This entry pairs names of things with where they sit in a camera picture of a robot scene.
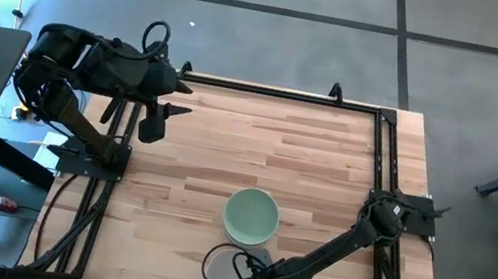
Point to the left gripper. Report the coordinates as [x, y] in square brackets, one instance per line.
[160, 81]

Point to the white bowl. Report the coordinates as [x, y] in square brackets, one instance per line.
[221, 272]
[245, 246]

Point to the light green bowl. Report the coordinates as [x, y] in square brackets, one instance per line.
[250, 216]

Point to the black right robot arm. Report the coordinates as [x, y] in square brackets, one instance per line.
[337, 245]

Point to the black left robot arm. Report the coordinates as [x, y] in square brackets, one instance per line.
[108, 70]

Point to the small white floor scrap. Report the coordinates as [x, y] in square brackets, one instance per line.
[191, 24]

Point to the white sheet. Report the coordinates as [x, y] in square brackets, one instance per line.
[45, 161]

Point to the yellow power plug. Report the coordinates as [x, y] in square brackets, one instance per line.
[21, 113]

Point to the black desk leg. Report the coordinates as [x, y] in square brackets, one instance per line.
[12, 158]

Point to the red soda can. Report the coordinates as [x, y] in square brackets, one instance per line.
[5, 204]

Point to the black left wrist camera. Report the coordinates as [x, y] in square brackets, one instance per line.
[152, 128]

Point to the black aluminium table frame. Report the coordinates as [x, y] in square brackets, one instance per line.
[262, 90]

